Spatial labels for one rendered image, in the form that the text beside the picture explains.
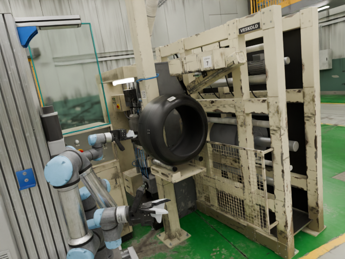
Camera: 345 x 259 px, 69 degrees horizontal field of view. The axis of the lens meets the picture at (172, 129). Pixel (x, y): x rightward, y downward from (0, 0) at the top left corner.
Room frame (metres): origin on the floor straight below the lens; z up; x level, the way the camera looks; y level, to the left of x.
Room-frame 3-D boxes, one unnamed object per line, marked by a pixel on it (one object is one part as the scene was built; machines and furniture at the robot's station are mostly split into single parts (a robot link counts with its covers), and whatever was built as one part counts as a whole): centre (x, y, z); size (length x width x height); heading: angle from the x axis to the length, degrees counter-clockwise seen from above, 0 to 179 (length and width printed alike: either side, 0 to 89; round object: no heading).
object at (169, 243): (2.35, 0.16, 0.02); 0.27 x 0.27 x 0.04; 32
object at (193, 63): (2.20, -0.31, 1.71); 0.61 x 0.25 x 0.15; 32
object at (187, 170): (2.15, 0.00, 0.80); 0.37 x 0.36 x 0.02; 122
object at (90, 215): (1.67, 0.69, 0.77); 0.15 x 0.15 x 0.10
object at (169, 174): (2.07, 0.12, 0.83); 0.36 x 0.09 x 0.06; 32
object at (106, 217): (1.07, 0.36, 1.04); 0.11 x 0.08 x 0.09; 86
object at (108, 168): (2.44, 0.92, 0.63); 0.56 x 0.41 x 1.27; 122
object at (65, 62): (2.30, 0.83, 1.74); 0.55 x 0.02 x 0.95; 122
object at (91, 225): (1.20, 0.50, 0.88); 0.13 x 0.12 x 0.14; 176
